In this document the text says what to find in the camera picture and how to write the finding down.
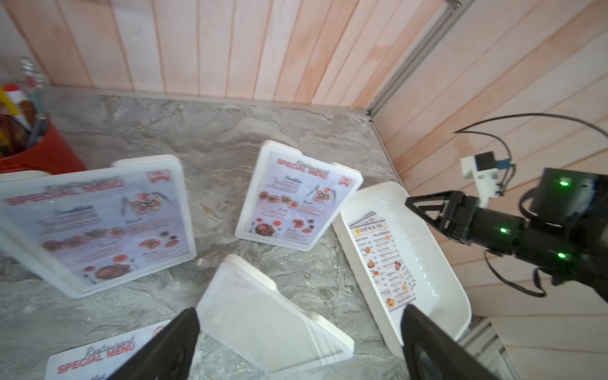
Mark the coloured pencils bundle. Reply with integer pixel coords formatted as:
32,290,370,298
1,57,49,158

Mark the white menu holder back right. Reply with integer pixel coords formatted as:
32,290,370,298
235,140,364,252

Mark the red special menu sheet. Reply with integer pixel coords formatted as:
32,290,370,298
44,320,170,379

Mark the red pencil cup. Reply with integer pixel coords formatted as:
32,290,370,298
1,122,87,175

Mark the white menu holder back left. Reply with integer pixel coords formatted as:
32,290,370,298
1,155,196,299

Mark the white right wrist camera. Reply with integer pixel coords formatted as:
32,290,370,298
460,151,514,208

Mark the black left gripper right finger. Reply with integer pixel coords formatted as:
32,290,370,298
401,304,496,379

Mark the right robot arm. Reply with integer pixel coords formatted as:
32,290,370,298
405,168,607,299

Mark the white menu holder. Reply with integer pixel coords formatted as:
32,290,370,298
1,155,196,299
196,254,355,375
235,140,364,252

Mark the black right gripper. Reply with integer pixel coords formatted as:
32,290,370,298
405,191,480,245

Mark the white menu holder front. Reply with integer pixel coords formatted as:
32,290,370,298
196,254,355,375

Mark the white plastic tray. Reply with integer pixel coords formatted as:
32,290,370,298
332,182,472,357

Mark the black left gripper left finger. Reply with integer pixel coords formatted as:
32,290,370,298
109,307,200,380

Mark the dim sum menu in tray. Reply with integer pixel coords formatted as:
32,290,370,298
349,212,416,312

